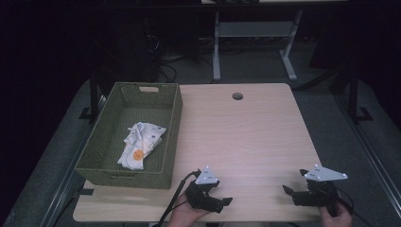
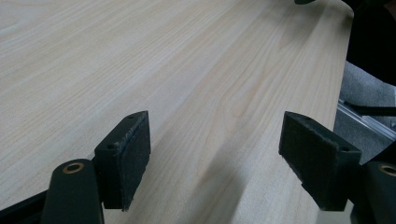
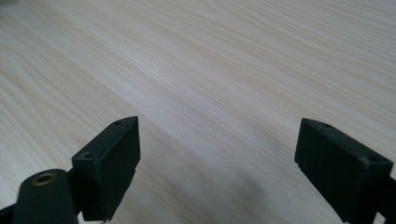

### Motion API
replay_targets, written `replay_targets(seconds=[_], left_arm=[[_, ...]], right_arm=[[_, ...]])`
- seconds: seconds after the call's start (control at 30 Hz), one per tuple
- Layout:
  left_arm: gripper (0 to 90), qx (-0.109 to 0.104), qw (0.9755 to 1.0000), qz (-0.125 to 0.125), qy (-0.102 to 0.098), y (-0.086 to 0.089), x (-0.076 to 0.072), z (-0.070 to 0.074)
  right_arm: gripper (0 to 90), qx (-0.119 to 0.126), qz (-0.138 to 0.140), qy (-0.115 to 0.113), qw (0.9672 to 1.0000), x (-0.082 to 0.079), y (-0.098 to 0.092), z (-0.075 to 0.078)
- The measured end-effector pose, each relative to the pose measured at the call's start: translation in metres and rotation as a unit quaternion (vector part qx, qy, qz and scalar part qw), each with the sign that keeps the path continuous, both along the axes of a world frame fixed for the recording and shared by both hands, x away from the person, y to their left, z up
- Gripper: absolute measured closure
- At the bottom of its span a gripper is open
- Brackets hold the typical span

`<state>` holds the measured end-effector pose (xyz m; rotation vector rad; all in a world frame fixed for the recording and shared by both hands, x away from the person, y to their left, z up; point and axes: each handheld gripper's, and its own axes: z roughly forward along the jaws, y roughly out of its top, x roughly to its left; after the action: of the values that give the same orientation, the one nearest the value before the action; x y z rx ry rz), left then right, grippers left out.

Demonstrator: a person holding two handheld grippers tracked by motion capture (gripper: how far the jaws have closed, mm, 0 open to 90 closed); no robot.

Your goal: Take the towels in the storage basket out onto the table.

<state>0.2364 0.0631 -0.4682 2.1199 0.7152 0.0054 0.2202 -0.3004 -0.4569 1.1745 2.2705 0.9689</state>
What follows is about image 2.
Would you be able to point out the dark cloth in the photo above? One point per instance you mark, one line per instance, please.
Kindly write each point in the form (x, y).
(373, 40)

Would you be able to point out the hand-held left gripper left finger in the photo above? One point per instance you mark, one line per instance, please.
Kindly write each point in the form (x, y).
(124, 161)

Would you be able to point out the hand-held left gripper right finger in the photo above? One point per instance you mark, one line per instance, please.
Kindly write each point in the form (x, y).
(317, 161)

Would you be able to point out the aluminium rail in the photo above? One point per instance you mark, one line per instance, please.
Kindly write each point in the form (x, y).
(370, 122)

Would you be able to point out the small dark object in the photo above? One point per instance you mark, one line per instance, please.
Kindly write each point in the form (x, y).
(303, 1)

